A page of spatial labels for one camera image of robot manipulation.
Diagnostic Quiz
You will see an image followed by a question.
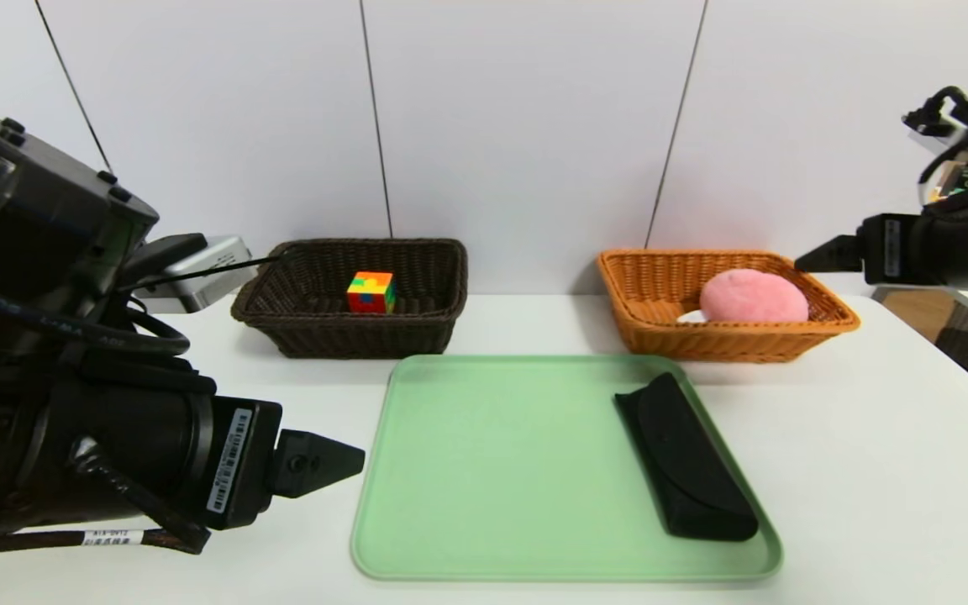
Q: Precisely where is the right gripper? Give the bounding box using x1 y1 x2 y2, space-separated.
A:
794 213 968 286

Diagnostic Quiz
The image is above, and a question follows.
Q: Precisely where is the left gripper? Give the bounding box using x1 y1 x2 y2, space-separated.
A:
71 379 366 531

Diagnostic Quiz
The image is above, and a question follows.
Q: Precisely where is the pink plush peach toy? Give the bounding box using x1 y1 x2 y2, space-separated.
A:
676 269 810 325

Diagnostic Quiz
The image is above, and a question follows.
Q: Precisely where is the multicolour puzzle cube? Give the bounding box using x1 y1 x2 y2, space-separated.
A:
346 271 398 315

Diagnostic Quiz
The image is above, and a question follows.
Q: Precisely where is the black glasses case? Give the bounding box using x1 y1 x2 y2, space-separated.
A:
614 372 760 542

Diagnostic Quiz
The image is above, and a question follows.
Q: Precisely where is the dark brown wicker basket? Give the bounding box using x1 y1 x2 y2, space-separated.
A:
230 239 469 360

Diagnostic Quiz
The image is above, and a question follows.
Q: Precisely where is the orange wicker basket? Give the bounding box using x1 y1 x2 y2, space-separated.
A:
597 250 861 364

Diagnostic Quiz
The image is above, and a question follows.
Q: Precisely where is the light green plastic tray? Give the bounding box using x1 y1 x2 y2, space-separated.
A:
350 354 784 581

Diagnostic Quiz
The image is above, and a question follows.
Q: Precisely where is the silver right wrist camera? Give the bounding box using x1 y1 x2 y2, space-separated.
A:
902 86 968 139

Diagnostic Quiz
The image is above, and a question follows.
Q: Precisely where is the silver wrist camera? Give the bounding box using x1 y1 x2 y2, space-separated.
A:
902 86 968 139
127 234 256 314

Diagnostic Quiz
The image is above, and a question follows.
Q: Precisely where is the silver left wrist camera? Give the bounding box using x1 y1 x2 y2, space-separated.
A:
127 234 256 314

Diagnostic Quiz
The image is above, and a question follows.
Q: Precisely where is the thin black cable tie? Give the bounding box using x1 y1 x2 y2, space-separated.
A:
118 255 283 293

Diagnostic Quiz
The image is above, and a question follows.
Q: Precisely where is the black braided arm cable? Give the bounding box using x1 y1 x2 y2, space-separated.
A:
0 526 212 557

